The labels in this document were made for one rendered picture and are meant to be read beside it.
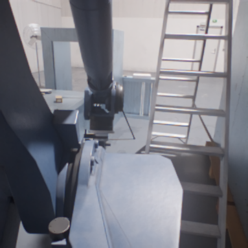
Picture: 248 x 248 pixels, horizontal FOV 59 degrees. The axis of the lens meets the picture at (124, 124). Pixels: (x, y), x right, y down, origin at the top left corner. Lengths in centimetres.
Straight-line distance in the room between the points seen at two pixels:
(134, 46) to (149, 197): 1079
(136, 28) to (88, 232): 1093
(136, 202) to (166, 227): 10
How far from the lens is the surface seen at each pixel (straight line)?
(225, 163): 140
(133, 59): 1135
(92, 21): 70
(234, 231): 193
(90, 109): 115
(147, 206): 66
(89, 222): 63
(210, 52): 1119
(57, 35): 380
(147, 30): 1122
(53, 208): 70
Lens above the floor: 142
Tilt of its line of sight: 21 degrees down
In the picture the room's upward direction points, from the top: 2 degrees clockwise
